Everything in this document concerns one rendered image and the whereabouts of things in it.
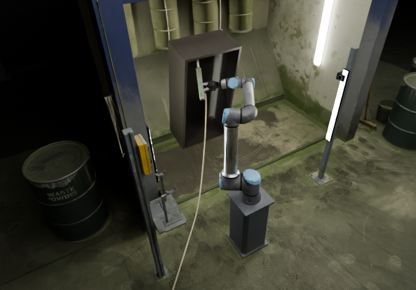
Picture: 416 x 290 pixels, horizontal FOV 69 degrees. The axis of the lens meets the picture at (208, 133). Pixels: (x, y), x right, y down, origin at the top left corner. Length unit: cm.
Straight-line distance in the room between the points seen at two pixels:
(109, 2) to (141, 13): 211
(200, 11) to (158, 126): 160
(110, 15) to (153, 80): 231
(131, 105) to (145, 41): 204
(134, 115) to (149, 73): 196
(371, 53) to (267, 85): 171
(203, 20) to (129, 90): 209
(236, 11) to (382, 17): 176
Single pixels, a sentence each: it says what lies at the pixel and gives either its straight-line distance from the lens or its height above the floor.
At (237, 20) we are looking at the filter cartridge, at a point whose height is 142.
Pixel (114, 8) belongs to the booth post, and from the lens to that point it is 210.
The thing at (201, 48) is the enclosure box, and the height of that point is 166.
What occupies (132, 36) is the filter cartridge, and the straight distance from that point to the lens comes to 384.
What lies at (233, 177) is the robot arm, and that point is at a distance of 251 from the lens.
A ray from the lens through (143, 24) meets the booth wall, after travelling 423.
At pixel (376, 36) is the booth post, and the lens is 396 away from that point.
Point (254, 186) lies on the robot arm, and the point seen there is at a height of 85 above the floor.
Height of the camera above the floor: 270
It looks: 37 degrees down
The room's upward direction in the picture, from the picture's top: 2 degrees counter-clockwise
